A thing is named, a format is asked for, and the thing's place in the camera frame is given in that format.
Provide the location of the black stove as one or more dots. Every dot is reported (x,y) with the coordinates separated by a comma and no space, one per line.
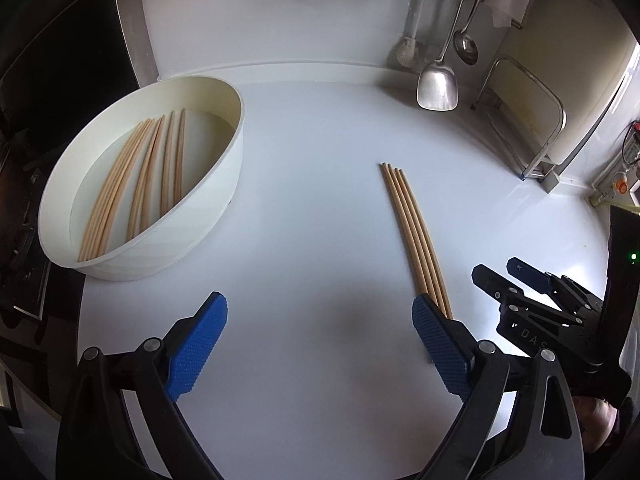
(20,240)

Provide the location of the white round basin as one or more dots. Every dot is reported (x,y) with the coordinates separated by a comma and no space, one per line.
(165,245)

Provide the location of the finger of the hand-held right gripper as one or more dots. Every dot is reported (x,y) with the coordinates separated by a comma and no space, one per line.
(530,272)
(497,287)

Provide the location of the person's right hand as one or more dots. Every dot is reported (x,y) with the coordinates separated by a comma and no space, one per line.
(595,420)

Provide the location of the bunch of wooden chopsticks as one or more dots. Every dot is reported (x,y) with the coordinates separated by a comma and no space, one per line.
(107,195)

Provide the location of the metal spatula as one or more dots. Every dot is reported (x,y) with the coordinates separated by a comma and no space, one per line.
(437,87)

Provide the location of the stainless steel rack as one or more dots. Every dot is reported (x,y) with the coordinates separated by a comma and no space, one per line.
(537,165)

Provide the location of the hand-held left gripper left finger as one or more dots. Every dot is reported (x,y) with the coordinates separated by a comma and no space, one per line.
(197,350)

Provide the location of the metal ladle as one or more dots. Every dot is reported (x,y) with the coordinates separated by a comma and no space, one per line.
(466,50)

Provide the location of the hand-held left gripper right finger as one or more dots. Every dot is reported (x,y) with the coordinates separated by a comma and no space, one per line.
(440,350)

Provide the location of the white dish brush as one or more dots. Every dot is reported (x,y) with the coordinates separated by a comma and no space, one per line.
(406,52)

